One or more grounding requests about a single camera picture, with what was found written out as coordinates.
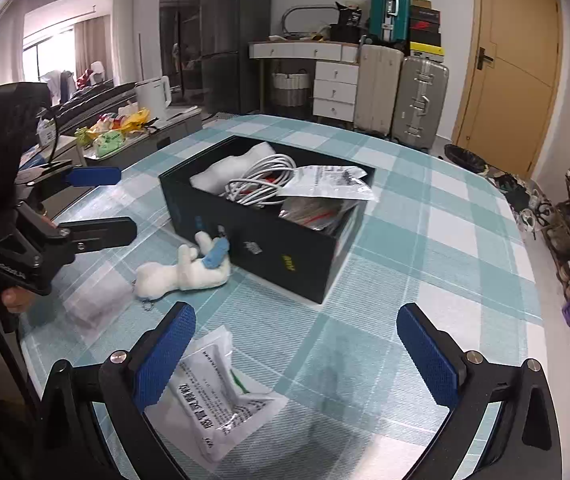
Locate teal checked tablecloth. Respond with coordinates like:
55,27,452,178
20,116,546,479

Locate white plush toy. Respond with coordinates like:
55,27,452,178
134,231,230,301

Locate grey low cabinet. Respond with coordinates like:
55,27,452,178
29,106,204,172

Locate stack of shoe boxes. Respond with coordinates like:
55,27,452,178
408,0,444,64

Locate white foil sachet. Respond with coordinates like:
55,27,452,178
277,165,377,202

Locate black storage box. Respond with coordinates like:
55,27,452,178
159,136,366,304

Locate clear plastic bag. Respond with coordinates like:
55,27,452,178
64,269,133,330

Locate grey cable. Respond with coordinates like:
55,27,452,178
223,153,299,208

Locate woven laundry basket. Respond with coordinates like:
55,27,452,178
271,72,311,107

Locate black bag on desk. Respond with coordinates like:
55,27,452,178
329,1,362,44

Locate silver aluminium suitcase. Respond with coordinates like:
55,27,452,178
391,56,449,152

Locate teal hard suitcase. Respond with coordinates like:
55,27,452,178
370,0,412,44

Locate yellow wooden door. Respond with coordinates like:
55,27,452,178
453,0,562,178

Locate white drawer desk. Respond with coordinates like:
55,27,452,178
249,40,360,124

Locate beige suitcase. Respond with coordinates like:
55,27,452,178
353,44,404,138

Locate black round bin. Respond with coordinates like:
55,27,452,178
443,144,488,174

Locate white foam piece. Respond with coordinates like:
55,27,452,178
189,142,276,195

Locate dark grey refrigerator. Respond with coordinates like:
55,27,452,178
200,0,272,115

